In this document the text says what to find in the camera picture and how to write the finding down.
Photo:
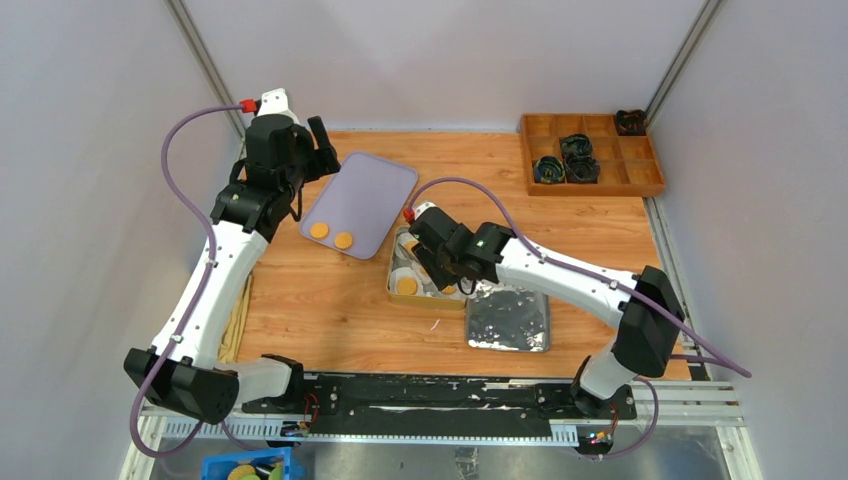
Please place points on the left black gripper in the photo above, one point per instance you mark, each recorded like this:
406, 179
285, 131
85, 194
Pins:
323, 157

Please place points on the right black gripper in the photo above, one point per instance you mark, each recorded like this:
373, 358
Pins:
443, 279

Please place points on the gold square cookie tin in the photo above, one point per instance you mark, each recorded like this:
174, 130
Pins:
432, 297

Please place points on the lavender plastic tray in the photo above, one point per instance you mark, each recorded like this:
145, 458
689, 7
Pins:
363, 198

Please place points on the silver square tin lid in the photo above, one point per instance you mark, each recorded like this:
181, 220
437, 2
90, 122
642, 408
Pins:
508, 319

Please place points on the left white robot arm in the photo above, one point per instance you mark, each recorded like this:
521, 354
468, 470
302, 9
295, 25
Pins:
180, 370

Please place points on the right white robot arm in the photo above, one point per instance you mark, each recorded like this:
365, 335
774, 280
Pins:
641, 307

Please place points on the white paper cup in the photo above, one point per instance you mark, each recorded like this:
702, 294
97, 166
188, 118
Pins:
421, 273
400, 272
401, 239

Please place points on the dark rolled sock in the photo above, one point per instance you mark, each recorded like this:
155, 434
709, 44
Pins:
549, 170
630, 122
575, 145
582, 170

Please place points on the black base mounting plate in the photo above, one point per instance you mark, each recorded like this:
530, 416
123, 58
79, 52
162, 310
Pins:
420, 406

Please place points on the wooden compartment organizer box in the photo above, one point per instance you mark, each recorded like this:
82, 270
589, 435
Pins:
630, 166

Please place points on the folded yellow cloth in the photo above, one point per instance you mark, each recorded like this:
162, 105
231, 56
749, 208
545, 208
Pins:
233, 333

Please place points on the blue plastic bin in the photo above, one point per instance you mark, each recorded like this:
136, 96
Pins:
274, 463

